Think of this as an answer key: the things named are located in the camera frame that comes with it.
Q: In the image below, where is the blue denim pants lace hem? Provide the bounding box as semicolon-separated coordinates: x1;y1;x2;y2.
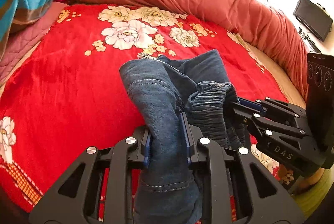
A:
119;50;246;223

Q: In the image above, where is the beige mattress sheet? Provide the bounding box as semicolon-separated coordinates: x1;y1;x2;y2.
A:
246;43;324;193

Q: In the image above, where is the black monitor screen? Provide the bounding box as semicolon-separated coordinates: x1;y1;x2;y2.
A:
293;0;333;42

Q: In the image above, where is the red floral blanket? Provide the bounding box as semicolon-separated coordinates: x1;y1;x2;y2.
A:
1;5;287;212

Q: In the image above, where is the pink quilted pad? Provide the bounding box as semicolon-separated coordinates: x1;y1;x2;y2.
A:
1;2;67;84

